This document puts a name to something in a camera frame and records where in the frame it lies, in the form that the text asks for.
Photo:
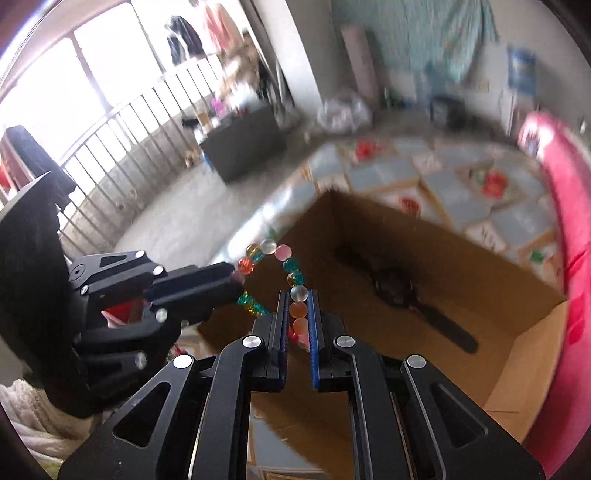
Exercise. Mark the black cabinet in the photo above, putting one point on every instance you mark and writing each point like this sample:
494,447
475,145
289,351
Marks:
244,143

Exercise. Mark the pale pink roll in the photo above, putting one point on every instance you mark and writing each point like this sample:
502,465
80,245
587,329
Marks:
359,64

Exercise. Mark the black wristwatch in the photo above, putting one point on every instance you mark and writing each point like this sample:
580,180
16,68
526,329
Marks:
392,286

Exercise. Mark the teal floral cloth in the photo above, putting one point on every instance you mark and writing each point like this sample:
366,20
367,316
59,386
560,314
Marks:
415,32

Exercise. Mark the dark hanging jacket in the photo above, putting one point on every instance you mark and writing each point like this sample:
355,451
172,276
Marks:
182,39

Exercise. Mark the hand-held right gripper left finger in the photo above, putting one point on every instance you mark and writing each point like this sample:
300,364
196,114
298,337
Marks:
282,344

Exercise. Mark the pink hanging garment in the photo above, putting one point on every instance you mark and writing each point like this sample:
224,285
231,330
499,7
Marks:
220,25

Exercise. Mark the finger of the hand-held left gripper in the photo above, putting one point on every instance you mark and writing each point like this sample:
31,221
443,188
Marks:
194,277
194,307

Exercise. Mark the balcony railing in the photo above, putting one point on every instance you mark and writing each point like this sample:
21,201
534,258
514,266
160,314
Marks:
104,198

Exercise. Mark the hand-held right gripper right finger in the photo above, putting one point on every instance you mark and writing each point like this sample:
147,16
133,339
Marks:
315,344

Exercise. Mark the clear plastic bag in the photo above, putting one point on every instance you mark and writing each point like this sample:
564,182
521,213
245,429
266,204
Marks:
344,113

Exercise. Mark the small black box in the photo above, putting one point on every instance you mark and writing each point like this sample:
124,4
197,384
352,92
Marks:
448,113

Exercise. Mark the pink blanket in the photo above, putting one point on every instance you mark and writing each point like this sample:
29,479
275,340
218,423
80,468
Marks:
577,323

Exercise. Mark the black garment on railing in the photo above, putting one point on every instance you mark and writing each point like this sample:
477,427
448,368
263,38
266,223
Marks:
32,157

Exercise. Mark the brown cardboard box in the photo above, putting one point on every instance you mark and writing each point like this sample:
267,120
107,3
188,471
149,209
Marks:
461,286

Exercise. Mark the fluffy white blanket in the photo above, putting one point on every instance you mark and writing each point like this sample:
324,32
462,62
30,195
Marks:
32,415

